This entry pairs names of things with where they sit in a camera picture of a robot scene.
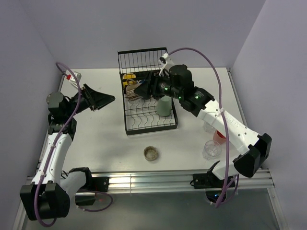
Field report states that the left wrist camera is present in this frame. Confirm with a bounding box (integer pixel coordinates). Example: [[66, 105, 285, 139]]
[[66, 72, 82, 89]]

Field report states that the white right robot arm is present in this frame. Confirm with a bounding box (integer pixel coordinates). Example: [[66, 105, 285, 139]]
[[134, 65, 272, 187]]

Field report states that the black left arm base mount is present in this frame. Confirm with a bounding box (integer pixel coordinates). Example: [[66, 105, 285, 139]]
[[75, 177, 109, 206]]

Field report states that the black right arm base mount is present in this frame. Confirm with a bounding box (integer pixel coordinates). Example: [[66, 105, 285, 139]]
[[190, 173, 224, 203]]

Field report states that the yellow ceramic mug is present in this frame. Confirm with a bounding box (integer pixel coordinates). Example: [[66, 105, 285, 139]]
[[121, 73, 137, 88]]

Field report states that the clear glass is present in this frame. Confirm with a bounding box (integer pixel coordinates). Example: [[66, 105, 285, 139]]
[[202, 140, 222, 160], [203, 121, 215, 133], [128, 98, 142, 105]]

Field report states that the black wire dish rack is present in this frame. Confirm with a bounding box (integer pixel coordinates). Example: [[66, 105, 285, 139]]
[[117, 47, 179, 136]]

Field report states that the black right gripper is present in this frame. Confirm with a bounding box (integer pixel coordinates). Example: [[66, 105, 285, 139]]
[[134, 70, 182, 100]]

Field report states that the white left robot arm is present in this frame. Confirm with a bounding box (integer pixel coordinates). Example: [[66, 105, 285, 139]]
[[20, 84, 115, 221]]

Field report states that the green plastic cup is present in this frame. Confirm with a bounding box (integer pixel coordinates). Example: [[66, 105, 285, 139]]
[[156, 96, 172, 117]]

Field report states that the aluminium frame rail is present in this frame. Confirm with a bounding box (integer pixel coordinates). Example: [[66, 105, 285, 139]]
[[23, 166, 275, 197]]

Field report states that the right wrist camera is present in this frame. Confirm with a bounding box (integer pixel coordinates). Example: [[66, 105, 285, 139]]
[[159, 53, 174, 76]]

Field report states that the small brown glass jar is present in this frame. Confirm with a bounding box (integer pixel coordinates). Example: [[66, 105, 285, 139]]
[[143, 146, 159, 161]]

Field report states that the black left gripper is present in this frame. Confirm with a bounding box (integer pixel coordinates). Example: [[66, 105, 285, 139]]
[[65, 83, 115, 117]]

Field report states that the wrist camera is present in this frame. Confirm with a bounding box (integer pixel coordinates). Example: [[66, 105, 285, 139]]
[[66, 72, 82, 89], [159, 53, 174, 76]]

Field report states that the black metal mug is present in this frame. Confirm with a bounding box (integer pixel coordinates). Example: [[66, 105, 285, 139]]
[[125, 82, 141, 100]]

